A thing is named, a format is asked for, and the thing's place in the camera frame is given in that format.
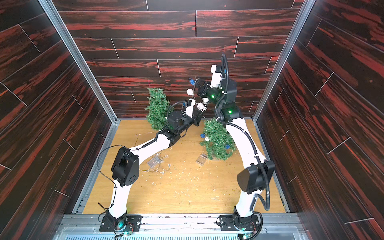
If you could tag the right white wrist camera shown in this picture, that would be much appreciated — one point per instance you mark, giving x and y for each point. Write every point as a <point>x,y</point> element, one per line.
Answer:
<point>216,76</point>

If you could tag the clear battery box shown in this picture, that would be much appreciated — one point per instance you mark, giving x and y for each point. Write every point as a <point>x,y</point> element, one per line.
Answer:
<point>155,161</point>
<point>201,160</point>

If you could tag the right clear battery box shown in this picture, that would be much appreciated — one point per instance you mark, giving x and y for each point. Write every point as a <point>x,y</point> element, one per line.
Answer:
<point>201,160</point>

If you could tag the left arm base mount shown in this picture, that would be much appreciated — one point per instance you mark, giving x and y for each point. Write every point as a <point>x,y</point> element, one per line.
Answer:
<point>125,223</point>

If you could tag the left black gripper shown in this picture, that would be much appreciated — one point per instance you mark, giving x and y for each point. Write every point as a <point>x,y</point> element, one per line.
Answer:
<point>195,120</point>

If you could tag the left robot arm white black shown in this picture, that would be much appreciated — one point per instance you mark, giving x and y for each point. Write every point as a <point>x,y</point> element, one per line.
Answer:
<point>126,166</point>

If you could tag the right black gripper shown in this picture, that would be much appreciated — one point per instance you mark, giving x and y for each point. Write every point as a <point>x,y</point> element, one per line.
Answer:
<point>202,90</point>

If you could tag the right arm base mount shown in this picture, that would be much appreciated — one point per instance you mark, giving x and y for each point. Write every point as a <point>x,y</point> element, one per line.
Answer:
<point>236,223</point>

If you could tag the left clear battery box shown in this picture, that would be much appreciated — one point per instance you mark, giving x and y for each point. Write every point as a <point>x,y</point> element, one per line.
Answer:
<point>155,161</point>

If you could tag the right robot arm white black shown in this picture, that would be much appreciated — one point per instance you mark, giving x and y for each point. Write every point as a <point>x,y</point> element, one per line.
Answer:
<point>254,180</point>

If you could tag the decorated christmas tree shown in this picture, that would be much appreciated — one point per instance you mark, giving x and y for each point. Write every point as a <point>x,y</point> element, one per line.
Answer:
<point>217,141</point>

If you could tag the small christmas tree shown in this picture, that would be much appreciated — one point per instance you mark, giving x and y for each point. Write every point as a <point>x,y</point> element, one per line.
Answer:
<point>157,108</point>

